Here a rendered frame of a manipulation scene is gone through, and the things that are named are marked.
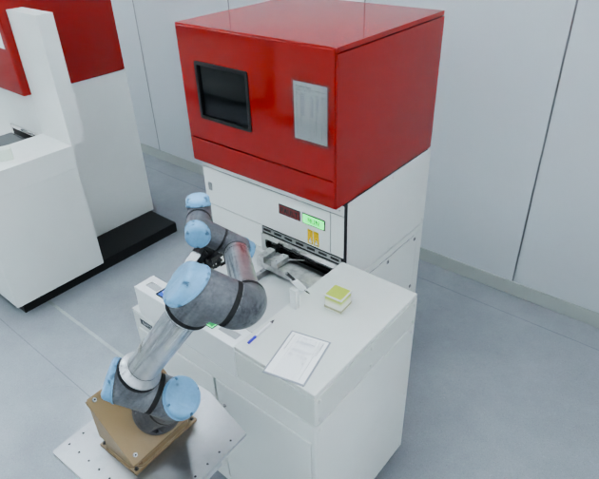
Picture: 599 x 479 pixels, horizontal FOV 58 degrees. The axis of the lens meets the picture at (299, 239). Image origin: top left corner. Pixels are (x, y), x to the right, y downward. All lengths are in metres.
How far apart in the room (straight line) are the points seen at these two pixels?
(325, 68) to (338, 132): 0.22
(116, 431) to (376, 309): 0.94
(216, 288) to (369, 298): 0.91
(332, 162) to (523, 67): 1.54
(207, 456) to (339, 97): 1.22
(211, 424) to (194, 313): 0.66
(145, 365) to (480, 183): 2.54
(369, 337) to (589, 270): 1.93
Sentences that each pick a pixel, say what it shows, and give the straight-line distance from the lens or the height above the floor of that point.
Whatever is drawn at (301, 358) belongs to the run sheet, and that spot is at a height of 0.97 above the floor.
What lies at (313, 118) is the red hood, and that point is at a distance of 1.94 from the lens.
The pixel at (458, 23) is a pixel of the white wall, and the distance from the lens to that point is 3.31.
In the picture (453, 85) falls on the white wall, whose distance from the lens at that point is 3.39.
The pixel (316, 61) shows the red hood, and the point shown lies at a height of 1.76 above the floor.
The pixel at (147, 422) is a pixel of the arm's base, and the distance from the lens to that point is 1.70.
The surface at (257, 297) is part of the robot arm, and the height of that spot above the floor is 1.44.
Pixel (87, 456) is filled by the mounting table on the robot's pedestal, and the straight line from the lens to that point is 1.87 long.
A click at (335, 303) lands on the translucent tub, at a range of 1.92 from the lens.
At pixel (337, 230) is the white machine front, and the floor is 1.10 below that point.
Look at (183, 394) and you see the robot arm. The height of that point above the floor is 1.09.
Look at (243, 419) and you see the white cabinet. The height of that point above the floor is 0.60.
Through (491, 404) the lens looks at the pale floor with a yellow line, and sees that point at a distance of 3.05.
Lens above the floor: 2.23
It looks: 33 degrees down
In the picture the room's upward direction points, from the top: 2 degrees counter-clockwise
